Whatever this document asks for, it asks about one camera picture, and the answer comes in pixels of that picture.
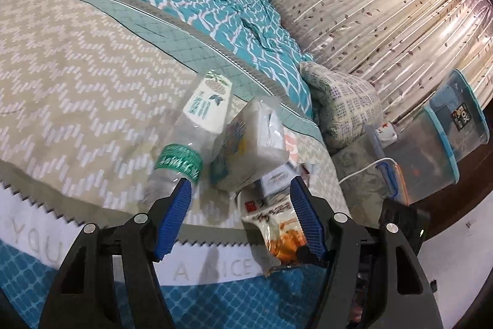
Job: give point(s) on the white blue carton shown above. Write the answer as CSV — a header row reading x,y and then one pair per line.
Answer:
x,y
277,180

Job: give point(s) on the white tissue pack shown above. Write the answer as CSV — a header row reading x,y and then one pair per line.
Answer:
x,y
254,144

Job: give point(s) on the clear plastic bottle green label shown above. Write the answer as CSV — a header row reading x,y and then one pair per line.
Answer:
x,y
179,161

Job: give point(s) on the grid patterned pillow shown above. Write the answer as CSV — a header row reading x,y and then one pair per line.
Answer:
x,y
342,101

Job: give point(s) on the clear container blue rim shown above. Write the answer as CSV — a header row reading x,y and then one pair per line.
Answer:
x,y
462,113
427,155

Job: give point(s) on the orange noodle wrapper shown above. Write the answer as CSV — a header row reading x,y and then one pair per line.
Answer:
x,y
273,228

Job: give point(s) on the leaf patterned curtain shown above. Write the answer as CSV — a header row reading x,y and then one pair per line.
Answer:
x,y
385,5

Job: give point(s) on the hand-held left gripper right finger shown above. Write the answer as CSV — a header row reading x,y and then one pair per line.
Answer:
x,y
308,221

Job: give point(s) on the white cup with spoon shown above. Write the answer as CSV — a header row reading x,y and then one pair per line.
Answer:
x,y
385,131

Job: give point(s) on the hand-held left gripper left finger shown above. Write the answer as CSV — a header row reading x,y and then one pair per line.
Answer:
x,y
173,217

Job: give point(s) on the clear storage box blue latch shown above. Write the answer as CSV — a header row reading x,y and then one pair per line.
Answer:
x,y
358,175

